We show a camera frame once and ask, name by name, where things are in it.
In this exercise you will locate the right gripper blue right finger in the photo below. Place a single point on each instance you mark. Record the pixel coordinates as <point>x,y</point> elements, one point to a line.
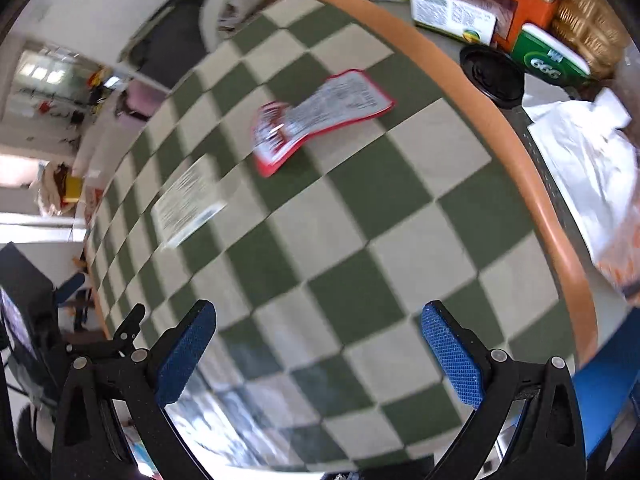
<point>548,442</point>

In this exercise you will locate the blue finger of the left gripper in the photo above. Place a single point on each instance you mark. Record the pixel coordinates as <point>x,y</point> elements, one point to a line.
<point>66,290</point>

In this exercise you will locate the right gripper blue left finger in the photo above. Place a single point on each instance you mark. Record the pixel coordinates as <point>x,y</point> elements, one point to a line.
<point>89,442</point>

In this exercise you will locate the blue chair seat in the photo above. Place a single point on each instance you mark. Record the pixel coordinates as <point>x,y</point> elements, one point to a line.
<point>603,385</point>

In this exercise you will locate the orange white snack packet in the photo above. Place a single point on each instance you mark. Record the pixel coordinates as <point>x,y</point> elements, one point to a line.
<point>619,264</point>

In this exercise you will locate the pink suitcase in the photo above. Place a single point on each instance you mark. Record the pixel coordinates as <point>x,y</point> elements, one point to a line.
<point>142,101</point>

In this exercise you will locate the green white checkered mat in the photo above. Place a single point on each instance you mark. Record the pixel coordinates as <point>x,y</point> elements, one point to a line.
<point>319,273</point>

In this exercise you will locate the red white snack wrapper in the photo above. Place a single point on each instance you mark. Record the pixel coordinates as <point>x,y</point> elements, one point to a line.
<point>280,129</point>

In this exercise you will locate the white tissue paper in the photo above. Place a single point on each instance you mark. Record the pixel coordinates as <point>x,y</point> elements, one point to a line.
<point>591,162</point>

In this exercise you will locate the black folding bed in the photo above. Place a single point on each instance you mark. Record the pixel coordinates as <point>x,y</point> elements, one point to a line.
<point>170,45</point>

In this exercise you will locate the green 666 box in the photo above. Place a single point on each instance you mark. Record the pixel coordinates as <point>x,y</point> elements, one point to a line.
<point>545,57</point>

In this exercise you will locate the golden jar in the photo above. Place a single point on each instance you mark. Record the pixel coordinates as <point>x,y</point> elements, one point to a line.
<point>592,30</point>

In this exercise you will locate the white green label box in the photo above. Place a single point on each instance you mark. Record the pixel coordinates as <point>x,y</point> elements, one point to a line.
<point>460,19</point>

